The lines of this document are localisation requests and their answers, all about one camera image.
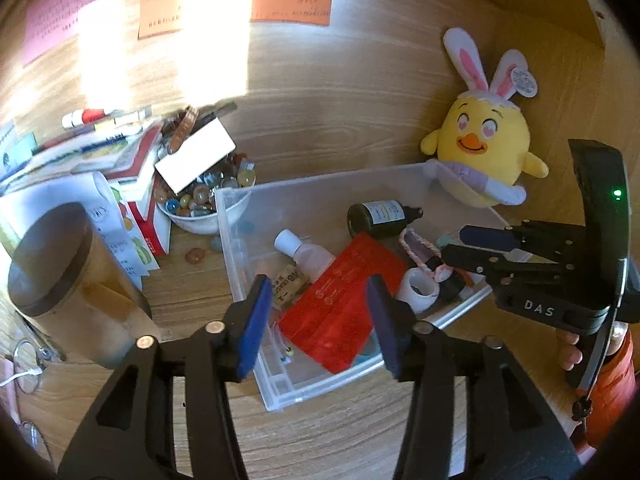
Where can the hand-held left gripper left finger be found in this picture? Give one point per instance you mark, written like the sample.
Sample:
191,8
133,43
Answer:
255,325

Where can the red mask pack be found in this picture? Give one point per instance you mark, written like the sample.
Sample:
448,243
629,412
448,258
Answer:
335,310

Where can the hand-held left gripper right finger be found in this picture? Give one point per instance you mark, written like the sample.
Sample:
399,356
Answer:
385,325

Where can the person's right hand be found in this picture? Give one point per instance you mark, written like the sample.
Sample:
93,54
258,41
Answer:
570,352

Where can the glass jar with dark lid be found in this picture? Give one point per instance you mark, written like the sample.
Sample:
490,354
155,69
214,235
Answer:
75,290

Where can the white tape roll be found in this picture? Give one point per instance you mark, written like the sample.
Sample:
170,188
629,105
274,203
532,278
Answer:
407,292

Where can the stack of books and papers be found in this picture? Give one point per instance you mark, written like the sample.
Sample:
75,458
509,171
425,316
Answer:
135,160

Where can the small brown box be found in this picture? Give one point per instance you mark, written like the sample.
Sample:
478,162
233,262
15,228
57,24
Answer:
290,282

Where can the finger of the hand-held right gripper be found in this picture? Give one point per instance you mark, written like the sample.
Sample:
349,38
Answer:
480,236
470,257

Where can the pale orange sticky note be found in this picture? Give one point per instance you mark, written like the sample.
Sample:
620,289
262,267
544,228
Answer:
170,10

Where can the teal round cap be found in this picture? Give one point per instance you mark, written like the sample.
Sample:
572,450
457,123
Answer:
367,355

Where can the white red marker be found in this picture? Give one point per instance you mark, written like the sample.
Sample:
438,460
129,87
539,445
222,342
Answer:
85,117

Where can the pile of glass marbles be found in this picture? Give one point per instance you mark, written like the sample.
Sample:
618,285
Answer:
200,195

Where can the pink sticky note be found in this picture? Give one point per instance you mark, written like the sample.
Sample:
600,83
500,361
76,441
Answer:
60,5

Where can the clear bottle with white cap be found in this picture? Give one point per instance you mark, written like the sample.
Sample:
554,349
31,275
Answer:
310,260

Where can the clear plastic bin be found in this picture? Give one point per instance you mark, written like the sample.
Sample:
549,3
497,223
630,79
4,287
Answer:
282,390

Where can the dark green dropper bottle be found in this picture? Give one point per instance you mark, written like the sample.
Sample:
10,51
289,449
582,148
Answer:
375,217

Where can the printed white paper bag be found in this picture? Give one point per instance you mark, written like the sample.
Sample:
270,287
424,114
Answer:
107,220

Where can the person's right forearm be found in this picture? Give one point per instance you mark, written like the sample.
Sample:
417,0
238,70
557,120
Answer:
612,390

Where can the red white box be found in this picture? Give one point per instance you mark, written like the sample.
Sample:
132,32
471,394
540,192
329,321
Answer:
150,225

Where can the white bowl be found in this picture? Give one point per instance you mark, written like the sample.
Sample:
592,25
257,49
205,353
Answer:
195,222

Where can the white card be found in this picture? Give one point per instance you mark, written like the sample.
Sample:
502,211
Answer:
195,157

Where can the orange glass marble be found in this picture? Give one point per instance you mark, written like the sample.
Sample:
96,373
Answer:
195,256

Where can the red pen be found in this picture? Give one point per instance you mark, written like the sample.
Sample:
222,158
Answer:
62,142

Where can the white pen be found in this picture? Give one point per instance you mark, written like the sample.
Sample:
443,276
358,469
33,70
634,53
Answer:
130,117

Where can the mint green bottle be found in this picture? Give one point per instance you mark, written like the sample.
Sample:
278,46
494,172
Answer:
445,241

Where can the yellow chick plush toy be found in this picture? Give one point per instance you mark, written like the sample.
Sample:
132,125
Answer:
480,130

